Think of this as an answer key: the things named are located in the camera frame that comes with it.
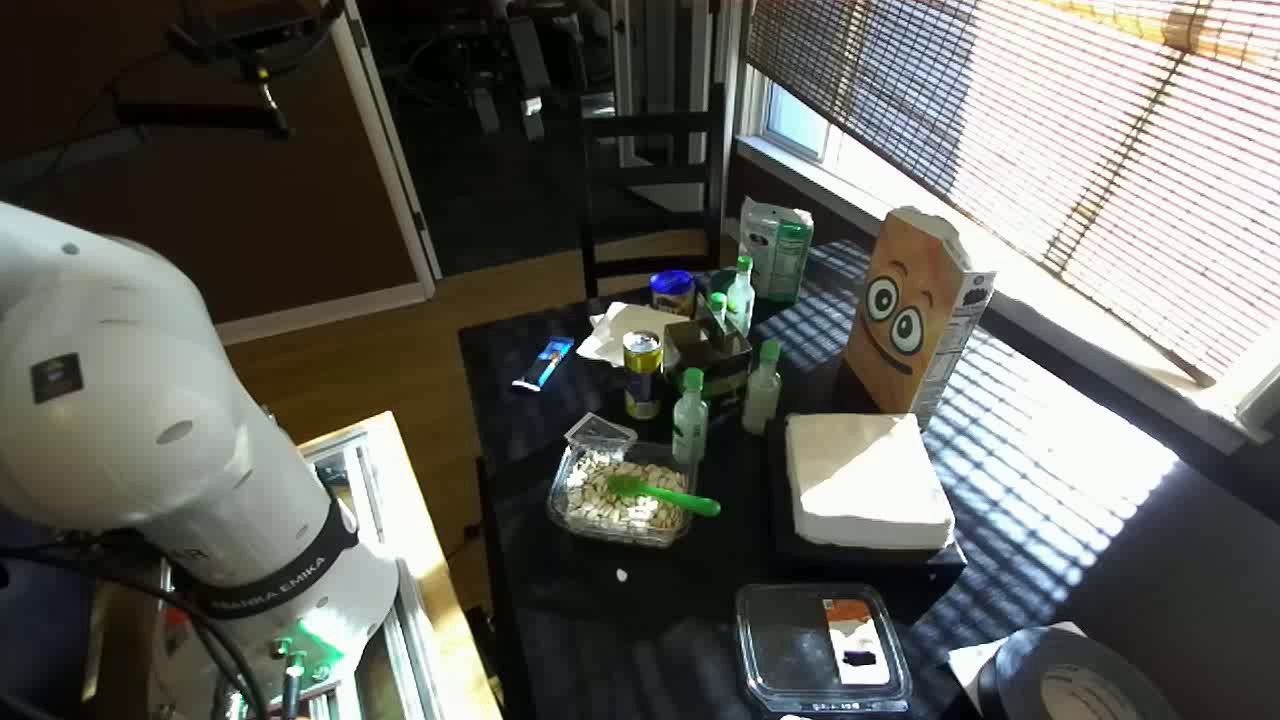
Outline green plastic spoon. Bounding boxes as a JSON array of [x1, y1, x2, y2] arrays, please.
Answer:
[[603, 471, 723, 526]]

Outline jar with blue lid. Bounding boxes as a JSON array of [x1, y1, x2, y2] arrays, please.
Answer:
[[649, 267, 700, 321]]

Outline clear lunch box with seeds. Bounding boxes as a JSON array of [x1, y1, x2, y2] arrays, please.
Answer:
[[545, 446, 700, 552]]

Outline loose white paper sheets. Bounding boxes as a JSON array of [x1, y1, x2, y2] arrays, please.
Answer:
[[573, 300, 693, 373]]

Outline clear bottle green cap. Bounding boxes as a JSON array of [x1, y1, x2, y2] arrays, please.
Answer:
[[670, 364, 711, 471], [740, 338, 789, 439]]

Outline blue snack bar wrapper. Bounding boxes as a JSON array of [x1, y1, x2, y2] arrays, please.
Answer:
[[508, 334, 579, 396]]

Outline white bottle green cap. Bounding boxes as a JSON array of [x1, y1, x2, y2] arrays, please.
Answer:
[[719, 253, 760, 338]]

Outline black wooden chair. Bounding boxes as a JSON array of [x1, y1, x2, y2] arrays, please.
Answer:
[[573, 106, 735, 306]]

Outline white napkin stack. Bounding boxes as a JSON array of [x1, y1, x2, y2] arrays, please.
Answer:
[[779, 407, 960, 556]]

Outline brown paper bag with face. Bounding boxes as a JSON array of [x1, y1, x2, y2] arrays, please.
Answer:
[[841, 206, 999, 426]]

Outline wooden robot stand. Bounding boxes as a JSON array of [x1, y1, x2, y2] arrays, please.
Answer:
[[297, 407, 506, 720]]

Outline large window blind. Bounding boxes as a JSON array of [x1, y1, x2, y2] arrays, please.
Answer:
[[740, 0, 1280, 394]]

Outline white door frame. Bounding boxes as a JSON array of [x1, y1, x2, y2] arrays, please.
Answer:
[[330, 0, 446, 292]]

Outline grey duct tape roll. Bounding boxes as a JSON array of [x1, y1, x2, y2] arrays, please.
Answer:
[[968, 617, 1183, 720]]

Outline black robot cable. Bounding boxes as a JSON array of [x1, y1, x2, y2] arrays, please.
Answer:
[[0, 532, 278, 720]]

